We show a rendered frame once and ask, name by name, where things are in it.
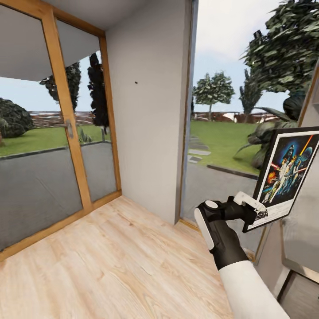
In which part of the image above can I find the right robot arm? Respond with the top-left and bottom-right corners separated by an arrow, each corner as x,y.
194,191 -> 291,319

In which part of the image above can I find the poster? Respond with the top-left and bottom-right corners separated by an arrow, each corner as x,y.
242,126 -> 319,233

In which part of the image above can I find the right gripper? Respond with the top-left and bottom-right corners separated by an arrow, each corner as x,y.
227,196 -> 257,225

